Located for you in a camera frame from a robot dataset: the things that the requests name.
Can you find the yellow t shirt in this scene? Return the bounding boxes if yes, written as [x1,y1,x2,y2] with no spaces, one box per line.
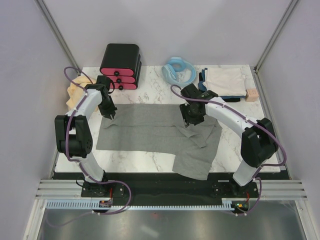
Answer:
[66,75,91,110]

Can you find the grey t shirt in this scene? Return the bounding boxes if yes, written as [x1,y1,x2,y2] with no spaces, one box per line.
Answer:
[96,104,222,181]

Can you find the black pink drawer box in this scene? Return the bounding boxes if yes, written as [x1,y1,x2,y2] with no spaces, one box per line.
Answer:
[99,43,142,91]

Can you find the light blue headphones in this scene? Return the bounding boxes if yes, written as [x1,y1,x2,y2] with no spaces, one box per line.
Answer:
[161,56,197,88]

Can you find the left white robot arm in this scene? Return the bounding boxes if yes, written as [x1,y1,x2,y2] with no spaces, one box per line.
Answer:
[54,75,117,198]

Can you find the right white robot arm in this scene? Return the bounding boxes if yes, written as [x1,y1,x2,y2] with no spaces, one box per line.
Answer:
[177,83,279,197]

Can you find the white blue folded t shirt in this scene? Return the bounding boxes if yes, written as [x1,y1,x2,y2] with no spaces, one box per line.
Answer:
[197,67,247,103]

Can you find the pink cube power strip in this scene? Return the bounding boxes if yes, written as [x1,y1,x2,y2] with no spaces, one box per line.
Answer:
[245,88,259,102]

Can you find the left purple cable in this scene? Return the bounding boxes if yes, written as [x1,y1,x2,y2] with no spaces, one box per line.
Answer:
[46,66,133,228]

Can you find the purple cable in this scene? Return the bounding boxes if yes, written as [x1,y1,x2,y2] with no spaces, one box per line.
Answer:
[170,84,288,217]
[46,66,133,228]

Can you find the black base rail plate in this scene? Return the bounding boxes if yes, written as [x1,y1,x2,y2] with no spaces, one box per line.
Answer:
[53,171,260,207]

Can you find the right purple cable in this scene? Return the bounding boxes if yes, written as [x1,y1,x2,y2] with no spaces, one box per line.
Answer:
[170,84,288,217]

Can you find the light blue cable duct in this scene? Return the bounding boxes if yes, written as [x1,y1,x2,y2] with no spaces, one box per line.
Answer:
[45,199,235,211]

